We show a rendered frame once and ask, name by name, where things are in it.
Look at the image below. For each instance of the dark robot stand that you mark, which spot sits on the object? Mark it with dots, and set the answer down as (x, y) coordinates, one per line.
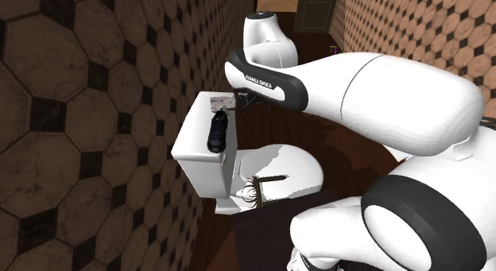
(263, 239)

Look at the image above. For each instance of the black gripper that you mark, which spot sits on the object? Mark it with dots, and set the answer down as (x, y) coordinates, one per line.
(248, 99)

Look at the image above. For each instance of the dark panelled door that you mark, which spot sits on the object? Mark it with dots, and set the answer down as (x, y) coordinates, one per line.
(316, 12)

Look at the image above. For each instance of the white toilet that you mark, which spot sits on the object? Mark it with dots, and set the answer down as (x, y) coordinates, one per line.
(201, 123)

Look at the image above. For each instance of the grey patterned flat box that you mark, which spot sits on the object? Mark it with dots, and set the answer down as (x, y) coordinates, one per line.
(221, 100)

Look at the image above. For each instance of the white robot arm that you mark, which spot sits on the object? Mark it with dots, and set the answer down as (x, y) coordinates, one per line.
(387, 103)

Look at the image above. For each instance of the brown wooden brush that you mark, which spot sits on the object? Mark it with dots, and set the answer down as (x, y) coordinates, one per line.
(259, 192)

